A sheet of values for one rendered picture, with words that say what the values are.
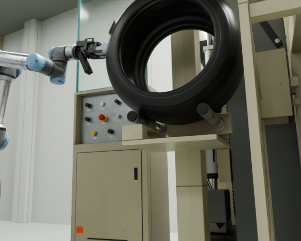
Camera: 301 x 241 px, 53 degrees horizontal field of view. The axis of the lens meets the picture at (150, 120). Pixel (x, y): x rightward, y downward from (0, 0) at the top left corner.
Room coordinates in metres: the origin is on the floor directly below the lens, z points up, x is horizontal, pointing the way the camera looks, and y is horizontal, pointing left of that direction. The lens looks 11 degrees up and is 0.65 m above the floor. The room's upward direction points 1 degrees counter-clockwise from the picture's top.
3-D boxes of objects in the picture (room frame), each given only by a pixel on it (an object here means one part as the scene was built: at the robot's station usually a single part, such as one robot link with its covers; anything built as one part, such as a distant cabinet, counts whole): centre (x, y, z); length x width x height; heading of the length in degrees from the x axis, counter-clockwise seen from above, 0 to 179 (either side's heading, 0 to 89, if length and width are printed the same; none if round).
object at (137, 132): (1.33, 0.01, 0.84); 0.36 x 0.09 x 0.06; 159
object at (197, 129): (1.44, -0.19, 0.90); 0.40 x 0.03 x 0.10; 69
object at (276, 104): (1.34, -0.56, 1.05); 0.20 x 0.15 x 0.30; 159
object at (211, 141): (1.28, -0.12, 0.80); 0.37 x 0.36 x 0.02; 69
